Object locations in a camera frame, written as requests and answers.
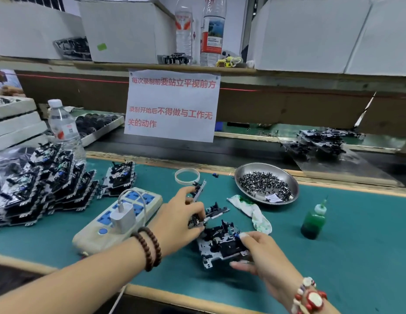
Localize person's left hand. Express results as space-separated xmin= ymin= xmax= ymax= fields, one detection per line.
xmin=147 ymin=186 xmax=207 ymax=259

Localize person's right hand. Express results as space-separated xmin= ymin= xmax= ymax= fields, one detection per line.
xmin=230 ymin=231 xmax=305 ymax=305

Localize green glue squeeze bottle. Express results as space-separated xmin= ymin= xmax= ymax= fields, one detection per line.
xmin=300 ymin=198 xmax=328 ymax=240

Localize black conveyor belt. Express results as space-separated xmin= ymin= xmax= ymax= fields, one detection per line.
xmin=85 ymin=124 xmax=406 ymax=188

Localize pile of small metal parts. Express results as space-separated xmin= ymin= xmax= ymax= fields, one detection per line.
xmin=240 ymin=171 xmax=293 ymax=201

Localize round metal bowl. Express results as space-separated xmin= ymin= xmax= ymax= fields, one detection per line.
xmin=234 ymin=162 xmax=300 ymax=207

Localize finished mechanisms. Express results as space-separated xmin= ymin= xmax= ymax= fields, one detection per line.
xmin=281 ymin=127 xmax=364 ymax=161

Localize pile of black mechanism assemblies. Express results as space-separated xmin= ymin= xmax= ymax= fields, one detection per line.
xmin=0 ymin=142 xmax=99 ymax=232

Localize person's left forearm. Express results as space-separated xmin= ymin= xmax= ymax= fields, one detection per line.
xmin=0 ymin=239 xmax=152 ymax=314

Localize white power plug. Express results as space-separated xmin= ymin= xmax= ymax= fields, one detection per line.
xmin=110 ymin=201 xmax=137 ymax=234

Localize white green-stained cloth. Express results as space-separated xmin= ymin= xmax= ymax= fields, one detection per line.
xmin=227 ymin=195 xmax=273 ymax=235

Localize white blue power strip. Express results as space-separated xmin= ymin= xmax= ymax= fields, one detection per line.
xmin=72 ymin=188 xmax=163 ymax=256

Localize white plastic tray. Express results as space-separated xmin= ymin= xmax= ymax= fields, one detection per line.
xmin=62 ymin=108 xmax=125 ymax=148

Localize white paper sign red text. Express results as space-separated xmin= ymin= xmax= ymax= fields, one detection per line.
xmin=125 ymin=68 xmax=221 ymax=143

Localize clear plastic sheet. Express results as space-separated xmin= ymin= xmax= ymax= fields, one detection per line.
xmin=278 ymin=130 xmax=405 ymax=188

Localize group of black wheels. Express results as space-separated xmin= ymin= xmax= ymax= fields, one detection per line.
xmin=75 ymin=112 xmax=120 ymax=136

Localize clear plastic bottle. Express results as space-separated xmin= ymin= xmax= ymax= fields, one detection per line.
xmin=175 ymin=0 xmax=194 ymax=58
xmin=47 ymin=99 xmax=87 ymax=162

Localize brown cardboard panel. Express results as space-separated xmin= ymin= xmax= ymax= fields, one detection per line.
xmin=0 ymin=72 xmax=406 ymax=138

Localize dark metal device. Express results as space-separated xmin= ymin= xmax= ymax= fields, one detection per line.
xmin=157 ymin=53 xmax=192 ymax=65

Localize yellow plastic object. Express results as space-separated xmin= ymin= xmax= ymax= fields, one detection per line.
xmin=216 ymin=55 xmax=244 ymax=68

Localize wooden shelf beam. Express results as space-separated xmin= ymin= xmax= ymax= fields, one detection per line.
xmin=0 ymin=55 xmax=406 ymax=96

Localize stack of white trays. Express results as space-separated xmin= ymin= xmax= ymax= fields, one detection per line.
xmin=0 ymin=95 xmax=50 ymax=154

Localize bottle with orange label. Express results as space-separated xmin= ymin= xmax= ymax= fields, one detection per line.
xmin=201 ymin=0 xmax=227 ymax=67

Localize white box green sticker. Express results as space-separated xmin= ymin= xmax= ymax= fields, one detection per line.
xmin=75 ymin=0 xmax=176 ymax=64

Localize white cardboard box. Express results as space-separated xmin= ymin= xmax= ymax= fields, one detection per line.
xmin=0 ymin=2 xmax=86 ymax=61

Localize black window grille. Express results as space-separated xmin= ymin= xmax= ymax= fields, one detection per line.
xmin=10 ymin=0 xmax=65 ymax=12

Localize brown bead bracelet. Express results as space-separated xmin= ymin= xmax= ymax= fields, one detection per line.
xmin=131 ymin=225 xmax=163 ymax=272

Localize white tape ring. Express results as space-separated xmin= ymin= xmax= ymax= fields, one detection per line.
xmin=174 ymin=167 xmax=201 ymax=186

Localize red white bead bracelet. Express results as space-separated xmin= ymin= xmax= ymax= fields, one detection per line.
xmin=291 ymin=276 xmax=328 ymax=314

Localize white plug cable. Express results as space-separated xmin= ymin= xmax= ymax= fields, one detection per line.
xmin=108 ymin=188 xmax=150 ymax=314

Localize red cord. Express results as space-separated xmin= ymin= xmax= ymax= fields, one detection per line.
xmin=0 ymin=72 xmax=406 ymax=99

